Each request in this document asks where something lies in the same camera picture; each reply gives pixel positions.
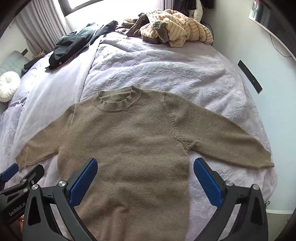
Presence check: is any grey pleated curtain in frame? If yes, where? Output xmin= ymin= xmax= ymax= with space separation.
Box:
xmin=14 ymin=0 xmax=70 ymax=55

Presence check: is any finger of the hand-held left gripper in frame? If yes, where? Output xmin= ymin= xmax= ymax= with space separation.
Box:
xmin=0 ymin=163 xmax=19 ymax=183
xmin=0 ymin=164 xmax=45 ymax=197

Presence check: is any cream striped garment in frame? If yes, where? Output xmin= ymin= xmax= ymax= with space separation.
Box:
xmin=140 ymin=9 xmax=213 ymax=48

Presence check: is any black jacket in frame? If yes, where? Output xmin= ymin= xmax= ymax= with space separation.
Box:
xmin=45 ymin=20 xmax=119 ymax=70

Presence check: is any black cable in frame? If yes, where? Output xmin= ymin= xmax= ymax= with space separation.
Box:
xmin=269 ymin=32 xmax=292 ymax=57

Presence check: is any lilac embossed quilt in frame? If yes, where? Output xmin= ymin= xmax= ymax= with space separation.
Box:
xmin=0 ymin=31 xmax=278 ymax=241

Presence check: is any window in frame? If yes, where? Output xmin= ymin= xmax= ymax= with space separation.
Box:
xmin=58 ymin=0 xmax=163 ymax=16

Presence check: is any grey sofa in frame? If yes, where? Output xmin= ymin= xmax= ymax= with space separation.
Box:
xmin=0 ymin=50 xmax=31 ymax=77

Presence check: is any white round cushion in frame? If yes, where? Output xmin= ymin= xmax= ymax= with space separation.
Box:
xmin=0 ymin=71 xmax=21 ymax=102

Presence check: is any wall-mounted screen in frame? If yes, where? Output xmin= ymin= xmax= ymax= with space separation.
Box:
xmin=248 ymin=0 xmax=296 ymax=58

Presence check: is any brown ribbed garment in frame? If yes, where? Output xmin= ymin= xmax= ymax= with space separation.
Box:
xmin=116 ymin=13 xmax=152 ymax=38

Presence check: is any pale smooth bed sheet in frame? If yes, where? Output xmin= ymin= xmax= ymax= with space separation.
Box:
xmin=10 ymin=50 xmax=103 ymax=151

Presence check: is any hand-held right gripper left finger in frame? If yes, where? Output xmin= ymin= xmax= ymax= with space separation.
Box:
xmin=22 ymin=158 xmax=99 ymax=241

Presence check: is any black wall strip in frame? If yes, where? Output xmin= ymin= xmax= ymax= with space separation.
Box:
xmin=238 ymin=60 xmax=263 ymax=94

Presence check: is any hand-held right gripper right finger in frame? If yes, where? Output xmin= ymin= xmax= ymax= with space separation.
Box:
xmin=193 ymin=158 xmax=269 ymax=241

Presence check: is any brown knit sweater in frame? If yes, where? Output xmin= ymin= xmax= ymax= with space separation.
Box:
xmin=15 ymin=86 xmax=275 ymax=241

